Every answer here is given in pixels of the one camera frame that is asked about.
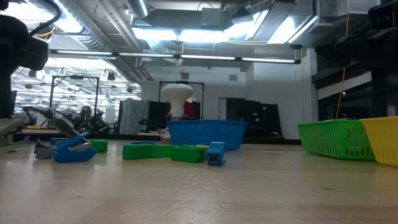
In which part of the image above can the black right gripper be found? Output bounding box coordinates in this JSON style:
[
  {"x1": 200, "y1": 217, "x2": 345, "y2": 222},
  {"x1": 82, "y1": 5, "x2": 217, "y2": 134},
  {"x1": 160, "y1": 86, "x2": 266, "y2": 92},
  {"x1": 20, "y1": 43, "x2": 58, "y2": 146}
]
[{"x1": 314, "y1": 27, "x2": 398, "y2": 71}]

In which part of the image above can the green plastic basket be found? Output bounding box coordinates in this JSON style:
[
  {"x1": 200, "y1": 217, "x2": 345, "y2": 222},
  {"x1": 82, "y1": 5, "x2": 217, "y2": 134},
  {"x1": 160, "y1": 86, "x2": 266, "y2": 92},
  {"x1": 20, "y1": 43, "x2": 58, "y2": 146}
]
[{"x1": 297, "y1": 119, "x2": 376, "y2": 161}]

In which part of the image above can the yellow plastic basket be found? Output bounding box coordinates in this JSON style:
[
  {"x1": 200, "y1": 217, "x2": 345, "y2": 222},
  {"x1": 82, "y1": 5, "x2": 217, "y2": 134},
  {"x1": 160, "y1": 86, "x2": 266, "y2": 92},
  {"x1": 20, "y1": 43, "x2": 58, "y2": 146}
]
[{"x1": 359, "y1": 116, "x2": 398, "y2": 167}]

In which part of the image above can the blue plastic basket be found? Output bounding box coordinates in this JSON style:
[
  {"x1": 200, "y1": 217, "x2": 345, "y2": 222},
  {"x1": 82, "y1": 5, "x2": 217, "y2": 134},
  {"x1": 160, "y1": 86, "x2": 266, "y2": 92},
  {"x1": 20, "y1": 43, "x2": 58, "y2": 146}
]
[{"x1": 167, "y1": 119, "x2": 249, "y2": 151}]

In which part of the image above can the green stapler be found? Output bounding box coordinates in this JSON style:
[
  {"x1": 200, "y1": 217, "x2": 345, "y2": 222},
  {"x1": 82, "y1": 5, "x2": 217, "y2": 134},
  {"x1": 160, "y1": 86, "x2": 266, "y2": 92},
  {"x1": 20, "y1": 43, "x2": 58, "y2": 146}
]
[
  {"x1": 90, "y1": 139, "x2": 109, "y2": 154},
  {"x1": 122, "y1": 144, "x2": 174, "y2": 161},
  {"x1": 170, "y1": 145, "x2": 206, "y2": 164}
]

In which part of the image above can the dark grey staple remover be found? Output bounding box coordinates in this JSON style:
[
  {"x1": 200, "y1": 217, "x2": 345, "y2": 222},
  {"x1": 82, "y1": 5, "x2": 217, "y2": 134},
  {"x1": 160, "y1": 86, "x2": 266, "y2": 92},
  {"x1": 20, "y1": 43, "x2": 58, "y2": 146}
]
[{"x1": 33, "y1": 117, "x2": 82, "y2": 160}]

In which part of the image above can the black cabinet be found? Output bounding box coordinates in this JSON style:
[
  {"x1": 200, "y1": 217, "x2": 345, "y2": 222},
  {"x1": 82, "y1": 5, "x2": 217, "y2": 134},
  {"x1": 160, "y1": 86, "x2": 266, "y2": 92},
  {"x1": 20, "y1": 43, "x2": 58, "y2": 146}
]
[{"x1": 225, "y1": 97, "x2": 282, "y2": 138}]

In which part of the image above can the grey ceiling box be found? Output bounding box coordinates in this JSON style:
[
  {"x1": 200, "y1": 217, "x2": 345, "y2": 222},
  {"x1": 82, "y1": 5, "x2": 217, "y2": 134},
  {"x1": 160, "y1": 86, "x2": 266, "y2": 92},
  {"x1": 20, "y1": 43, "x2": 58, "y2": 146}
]
[{"x1": 201, "y1": 7, "x2": 222, "y2": 27}]

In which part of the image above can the long LED light bar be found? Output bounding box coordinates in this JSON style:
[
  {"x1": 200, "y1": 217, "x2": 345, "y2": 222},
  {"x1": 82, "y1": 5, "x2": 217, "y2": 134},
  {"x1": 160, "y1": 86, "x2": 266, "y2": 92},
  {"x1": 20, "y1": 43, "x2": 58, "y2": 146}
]
[{"x1": 48, "y1": 46, "x2": 302, "y2": 65}]

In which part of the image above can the person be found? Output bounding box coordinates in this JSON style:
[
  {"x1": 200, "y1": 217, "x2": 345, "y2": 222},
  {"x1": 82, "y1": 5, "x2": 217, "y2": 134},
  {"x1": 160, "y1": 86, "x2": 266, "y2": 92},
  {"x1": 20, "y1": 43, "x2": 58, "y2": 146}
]
[
  {"x1": 79, "y1": 105, "x2": 94, "y2": 130},
  {"x1": 166, "y1": 99, "x2": 197, "y2": 121}
]

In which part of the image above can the white brass mushroom lamp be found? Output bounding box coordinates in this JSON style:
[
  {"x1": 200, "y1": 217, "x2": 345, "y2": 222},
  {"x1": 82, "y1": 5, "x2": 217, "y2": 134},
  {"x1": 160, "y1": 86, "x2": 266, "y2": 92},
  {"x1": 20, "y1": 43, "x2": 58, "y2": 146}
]
[{"x1": 161, "y1": 83, "x2": 194, "y2": 121}]

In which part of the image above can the grey hanging cloth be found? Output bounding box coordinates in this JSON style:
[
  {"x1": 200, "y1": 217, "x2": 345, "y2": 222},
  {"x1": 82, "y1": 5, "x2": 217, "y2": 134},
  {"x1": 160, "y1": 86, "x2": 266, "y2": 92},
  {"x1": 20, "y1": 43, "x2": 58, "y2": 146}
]
[{"x1": 119, "y1": 98, "x2": 150, "y2": 135}]

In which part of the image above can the yellow hanging cable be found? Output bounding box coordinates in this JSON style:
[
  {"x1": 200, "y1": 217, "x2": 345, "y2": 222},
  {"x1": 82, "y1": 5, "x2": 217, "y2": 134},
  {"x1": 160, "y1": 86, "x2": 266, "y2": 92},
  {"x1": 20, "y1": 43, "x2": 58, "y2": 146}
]
[{"x1": 335, "y1": 0, "x2": 351, "y2": 121}]

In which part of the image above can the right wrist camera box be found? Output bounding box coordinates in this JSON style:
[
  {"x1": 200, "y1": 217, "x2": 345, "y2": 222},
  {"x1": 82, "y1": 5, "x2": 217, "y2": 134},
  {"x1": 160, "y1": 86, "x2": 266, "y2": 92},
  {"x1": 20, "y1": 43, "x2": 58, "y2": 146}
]
[{"x1": 368, "y1": 1, "x2": 398, "y2": 30}]

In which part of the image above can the black yellow cable reel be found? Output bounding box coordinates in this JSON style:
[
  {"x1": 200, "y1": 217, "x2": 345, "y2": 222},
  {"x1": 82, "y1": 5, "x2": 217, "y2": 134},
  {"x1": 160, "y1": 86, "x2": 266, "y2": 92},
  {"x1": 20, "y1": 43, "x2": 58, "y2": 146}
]
[{"x1": 40, "y1": 24, "x2": 57, "y2": 41}]

